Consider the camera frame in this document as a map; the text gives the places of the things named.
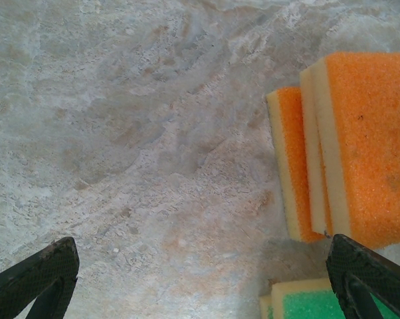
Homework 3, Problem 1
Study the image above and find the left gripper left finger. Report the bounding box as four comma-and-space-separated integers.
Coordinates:
0, 236, 80, 319

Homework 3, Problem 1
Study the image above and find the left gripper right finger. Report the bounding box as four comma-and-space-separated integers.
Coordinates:
325, 233, 400, 319

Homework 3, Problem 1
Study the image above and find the green scouring sponge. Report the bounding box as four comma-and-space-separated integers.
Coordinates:
271, 278, 400, 319
258, 294, 274, 319

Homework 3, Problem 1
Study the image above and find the orange scouring sponge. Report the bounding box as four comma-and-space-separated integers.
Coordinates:
265, 86, 326, 243
311, 51, 400, 250
299, 66, 334, 239

